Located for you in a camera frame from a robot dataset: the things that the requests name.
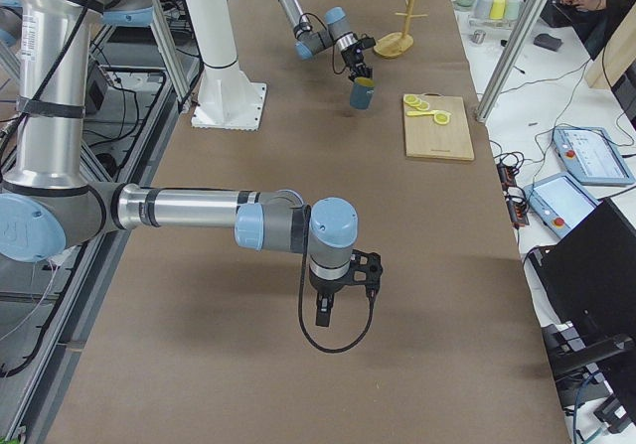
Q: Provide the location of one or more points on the dark blue mug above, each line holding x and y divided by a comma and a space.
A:
362, 93

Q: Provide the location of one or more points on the wooden cup storage rack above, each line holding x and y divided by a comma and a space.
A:
395, 44

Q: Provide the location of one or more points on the small metal cup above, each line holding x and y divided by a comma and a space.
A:
478, 37

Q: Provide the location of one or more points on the grey cup lying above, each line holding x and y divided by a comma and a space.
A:
482, 9

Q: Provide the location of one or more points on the yellow cup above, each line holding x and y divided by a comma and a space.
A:
497, 11

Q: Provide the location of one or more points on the light blue cup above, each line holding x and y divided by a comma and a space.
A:
512, 10

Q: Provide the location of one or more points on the overlapping lemon slices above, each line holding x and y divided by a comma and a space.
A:
415, 102

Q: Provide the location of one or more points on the yellow plastic knife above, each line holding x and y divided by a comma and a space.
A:
414, 113

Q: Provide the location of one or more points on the single lemon slice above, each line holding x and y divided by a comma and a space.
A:
441, 117

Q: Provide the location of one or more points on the wooden cutting board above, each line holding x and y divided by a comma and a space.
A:
424, 138

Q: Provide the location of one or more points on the near blue teach pendant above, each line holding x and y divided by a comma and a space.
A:
561, 202

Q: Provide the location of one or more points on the blue teach pendant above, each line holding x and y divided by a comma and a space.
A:
561, 202
591, 156

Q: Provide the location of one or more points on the far blue teach pendant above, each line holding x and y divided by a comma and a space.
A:
591, 156

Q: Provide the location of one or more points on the black computer monitor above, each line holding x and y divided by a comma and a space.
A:
589, 276

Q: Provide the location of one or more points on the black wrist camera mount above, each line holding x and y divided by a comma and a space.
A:
366, 270

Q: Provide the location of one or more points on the white pedestal column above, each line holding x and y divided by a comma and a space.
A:
227, 99

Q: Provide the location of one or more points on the aluminium frame post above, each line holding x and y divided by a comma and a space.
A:
521, 32

